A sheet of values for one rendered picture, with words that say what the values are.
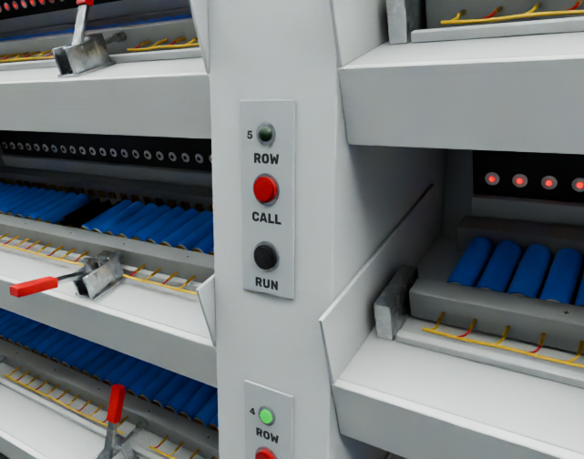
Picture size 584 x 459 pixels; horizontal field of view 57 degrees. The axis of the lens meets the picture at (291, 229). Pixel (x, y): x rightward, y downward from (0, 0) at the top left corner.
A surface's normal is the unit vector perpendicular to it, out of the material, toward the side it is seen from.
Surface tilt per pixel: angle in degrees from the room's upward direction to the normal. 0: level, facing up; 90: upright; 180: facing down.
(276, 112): 90
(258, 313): 90
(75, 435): 19
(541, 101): 109
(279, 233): 90
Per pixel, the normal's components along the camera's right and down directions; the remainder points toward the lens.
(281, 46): -0.55, 0.17
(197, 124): -0.53, 0.47
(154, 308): -0.18, -0.87
